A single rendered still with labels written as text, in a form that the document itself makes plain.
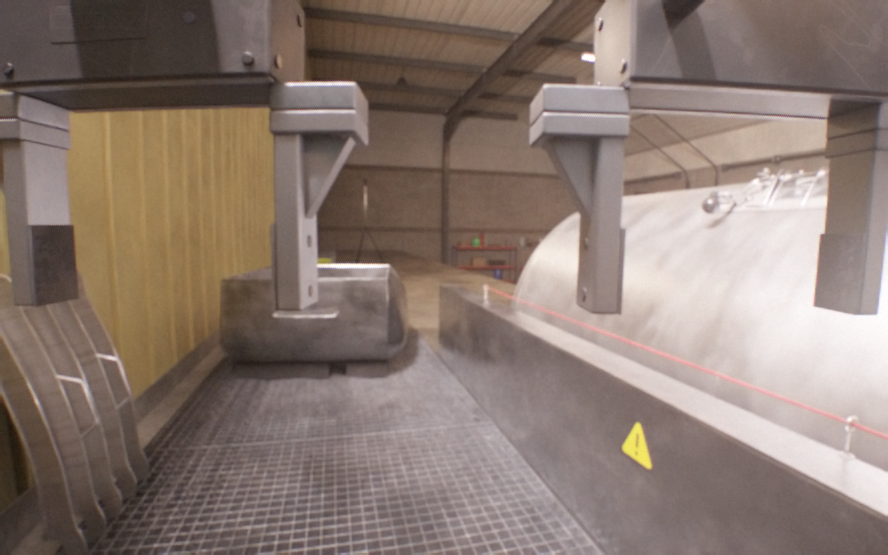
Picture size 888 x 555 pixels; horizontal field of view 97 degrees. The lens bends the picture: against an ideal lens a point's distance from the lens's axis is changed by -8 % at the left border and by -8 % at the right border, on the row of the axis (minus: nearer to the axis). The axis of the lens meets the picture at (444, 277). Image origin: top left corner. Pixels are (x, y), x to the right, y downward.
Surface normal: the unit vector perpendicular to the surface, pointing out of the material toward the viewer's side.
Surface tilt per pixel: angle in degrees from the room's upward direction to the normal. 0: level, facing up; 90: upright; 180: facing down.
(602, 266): 90
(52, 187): 90
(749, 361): 72
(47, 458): 90
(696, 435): 90
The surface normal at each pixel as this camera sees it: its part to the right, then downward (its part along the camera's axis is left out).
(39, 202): 1.00, 0.01
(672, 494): -0.97, 0.01
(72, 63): 0.00, 0.11
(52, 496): 0.24, 0.11
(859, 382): -0.91, -0.33
